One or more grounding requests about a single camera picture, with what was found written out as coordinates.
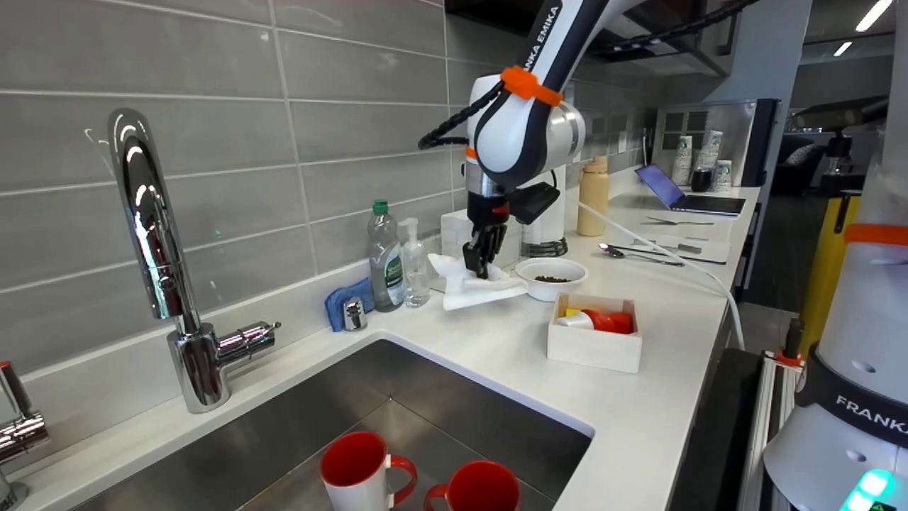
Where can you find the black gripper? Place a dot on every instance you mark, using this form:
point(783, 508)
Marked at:
point(490, 205)

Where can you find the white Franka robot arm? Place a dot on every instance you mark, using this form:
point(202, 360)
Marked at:
point(522, 132)

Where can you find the white paper towel roll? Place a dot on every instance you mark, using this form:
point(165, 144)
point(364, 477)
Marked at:
point(547, 230)

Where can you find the stack of folded napkins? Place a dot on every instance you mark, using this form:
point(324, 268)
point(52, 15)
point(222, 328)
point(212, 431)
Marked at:
point(455, 230)

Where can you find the clear hand sanitiser bottle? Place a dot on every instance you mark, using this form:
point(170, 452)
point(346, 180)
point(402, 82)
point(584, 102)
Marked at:
point(415, 271)

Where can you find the dark coffee beans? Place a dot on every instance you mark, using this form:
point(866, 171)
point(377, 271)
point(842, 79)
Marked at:
point(556, 279)

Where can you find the white bowl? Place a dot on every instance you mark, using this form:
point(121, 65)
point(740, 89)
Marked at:
point(551, 286)

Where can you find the green capped water bottle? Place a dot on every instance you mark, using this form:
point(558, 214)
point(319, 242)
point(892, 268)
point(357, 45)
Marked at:
point(385, 258)

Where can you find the yellow block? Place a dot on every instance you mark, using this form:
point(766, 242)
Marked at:
point(570, 308)

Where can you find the tan plastic bottle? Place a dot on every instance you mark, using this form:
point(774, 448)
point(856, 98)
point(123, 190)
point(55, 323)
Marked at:
point(594, 193)

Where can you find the red toy tomato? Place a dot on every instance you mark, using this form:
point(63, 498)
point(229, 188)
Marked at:
point(615, 322)

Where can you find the white tray with red items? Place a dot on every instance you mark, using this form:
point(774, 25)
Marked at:
point(594, 347)

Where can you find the blue sponge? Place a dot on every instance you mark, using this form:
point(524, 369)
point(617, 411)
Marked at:
point(346, 303)

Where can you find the black spoon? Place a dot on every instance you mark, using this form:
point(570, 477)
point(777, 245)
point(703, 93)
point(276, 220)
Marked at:
point(635, 254)

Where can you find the stainless steel sink basin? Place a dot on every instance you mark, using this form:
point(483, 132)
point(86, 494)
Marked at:
point(407, 416)

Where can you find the open laptop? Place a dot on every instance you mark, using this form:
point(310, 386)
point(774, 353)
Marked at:
point(676, 193)

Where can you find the white background bottle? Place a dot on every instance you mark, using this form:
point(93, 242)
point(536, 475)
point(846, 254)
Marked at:
point(712, 156)
point(682, 159)

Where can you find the red and white mug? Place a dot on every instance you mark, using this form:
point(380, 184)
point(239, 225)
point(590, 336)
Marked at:
point(357, 471)
point(472, 488)

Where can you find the tall chrome kitchen faucet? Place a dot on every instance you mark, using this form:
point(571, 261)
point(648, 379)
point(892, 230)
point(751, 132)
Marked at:
point(153, 235)

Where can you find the small chrome tap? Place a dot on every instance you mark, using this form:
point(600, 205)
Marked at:
point(15, 444)

